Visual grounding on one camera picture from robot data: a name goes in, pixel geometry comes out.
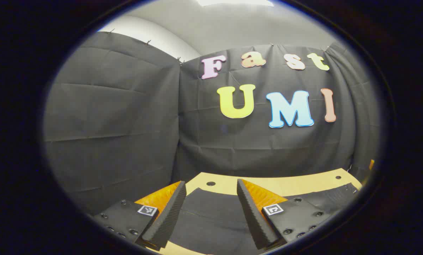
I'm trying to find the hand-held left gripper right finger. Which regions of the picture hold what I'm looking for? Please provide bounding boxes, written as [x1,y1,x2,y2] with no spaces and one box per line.
[236,178,334,250]

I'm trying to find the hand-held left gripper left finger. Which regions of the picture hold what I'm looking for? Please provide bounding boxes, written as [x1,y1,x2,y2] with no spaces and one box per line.
[92,180,187,252]

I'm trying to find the dark jeans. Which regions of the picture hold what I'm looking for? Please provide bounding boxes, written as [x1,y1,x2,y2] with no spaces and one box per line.
[167,182,361,255]

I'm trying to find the black backdrop cloth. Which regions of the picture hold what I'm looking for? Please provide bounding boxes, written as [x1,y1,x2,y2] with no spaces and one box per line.
[43,31,382,216]

